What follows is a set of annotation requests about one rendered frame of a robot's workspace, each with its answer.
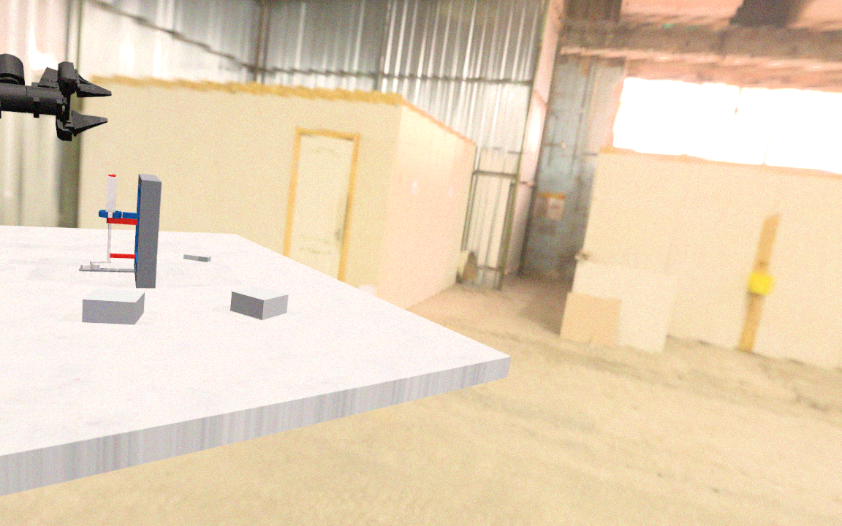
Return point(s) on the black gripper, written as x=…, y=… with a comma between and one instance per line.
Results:
x=49, y=101

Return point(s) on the grey rectangular bar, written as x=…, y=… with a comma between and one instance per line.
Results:
x=197, y=257

